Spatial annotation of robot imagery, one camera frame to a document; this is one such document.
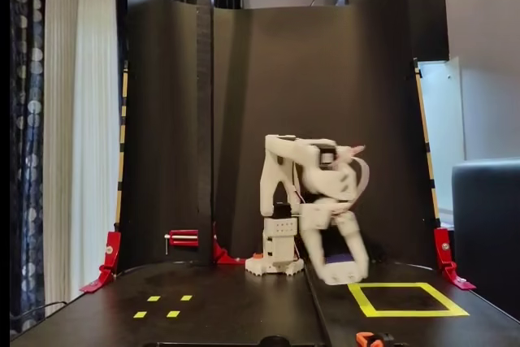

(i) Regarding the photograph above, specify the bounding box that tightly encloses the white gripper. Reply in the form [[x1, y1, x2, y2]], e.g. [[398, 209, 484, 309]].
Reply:
[[298, 199, 371, 285]]

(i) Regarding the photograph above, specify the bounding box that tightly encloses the blue white charger block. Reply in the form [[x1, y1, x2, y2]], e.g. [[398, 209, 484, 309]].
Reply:
[[323, 252, 365, 285]]

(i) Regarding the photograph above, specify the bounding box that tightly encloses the yellow tape square outline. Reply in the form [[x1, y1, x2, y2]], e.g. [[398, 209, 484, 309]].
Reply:
[[346, 281, 471, 319]]

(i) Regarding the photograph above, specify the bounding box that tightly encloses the red plastic clamp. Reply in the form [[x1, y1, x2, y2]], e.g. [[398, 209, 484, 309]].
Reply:
[[432, 228, 477, 292], [79, 231, 123, 294]]

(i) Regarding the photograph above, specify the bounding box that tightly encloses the yellow black striped stick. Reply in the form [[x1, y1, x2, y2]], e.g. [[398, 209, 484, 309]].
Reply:
[[413, 58, 442, 230], [115, 60, 130, 234]]

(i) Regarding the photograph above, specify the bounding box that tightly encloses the red screw clamp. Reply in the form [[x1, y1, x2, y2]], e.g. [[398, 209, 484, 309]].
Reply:
[[164, 229, 200, 254]]

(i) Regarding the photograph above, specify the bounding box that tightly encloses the black sofa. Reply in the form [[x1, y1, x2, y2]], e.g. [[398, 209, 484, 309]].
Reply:
[[451, 158, 520, 322]]

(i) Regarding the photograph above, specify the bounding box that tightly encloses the black backdrop board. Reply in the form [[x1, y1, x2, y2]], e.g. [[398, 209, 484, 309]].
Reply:
[[117, 0, 450, 279]]

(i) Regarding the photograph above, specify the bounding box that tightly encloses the black vertical mast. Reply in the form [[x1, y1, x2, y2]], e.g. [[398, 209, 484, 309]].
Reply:
[[196, 0, 215, 267]]

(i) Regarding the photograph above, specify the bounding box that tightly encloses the white pleated curtain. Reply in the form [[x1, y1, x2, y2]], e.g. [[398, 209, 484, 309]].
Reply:
[[43, 0, 123, 318]]

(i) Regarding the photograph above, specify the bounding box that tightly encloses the red black servo cable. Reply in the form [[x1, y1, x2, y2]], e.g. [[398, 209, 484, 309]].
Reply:
[[336, 143, 371, 206]]

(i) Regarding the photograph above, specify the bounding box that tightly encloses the red mast base bracket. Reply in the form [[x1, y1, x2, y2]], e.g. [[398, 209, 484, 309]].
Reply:
[[211, 220, 247, 266]]

